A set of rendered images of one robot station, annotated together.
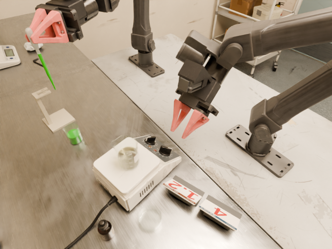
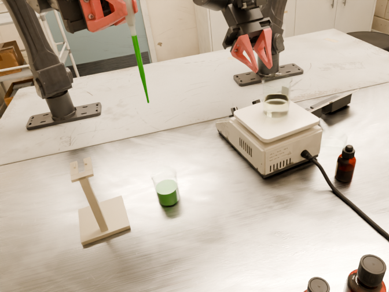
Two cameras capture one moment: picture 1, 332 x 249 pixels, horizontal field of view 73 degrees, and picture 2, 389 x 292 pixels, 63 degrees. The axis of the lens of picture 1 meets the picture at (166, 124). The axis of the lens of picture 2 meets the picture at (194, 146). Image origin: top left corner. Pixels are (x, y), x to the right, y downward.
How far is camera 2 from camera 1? 0.66 m
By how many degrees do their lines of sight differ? 46
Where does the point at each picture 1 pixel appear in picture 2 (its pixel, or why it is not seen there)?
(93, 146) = (196, 181)
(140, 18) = (41, 41)
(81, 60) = not seen: outside the picture
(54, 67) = not seen: outside the picture
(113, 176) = (292, 124)
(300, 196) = (323, 70)
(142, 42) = (61, 74)
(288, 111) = (281, 10)
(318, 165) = (297, 57)
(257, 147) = (275, 65)
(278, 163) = (290, 68)
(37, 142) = (138, 252)
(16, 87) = not seen: outside the picture
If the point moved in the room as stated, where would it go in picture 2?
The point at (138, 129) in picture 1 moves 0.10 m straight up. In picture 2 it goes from (191, 137) to (185, 98)
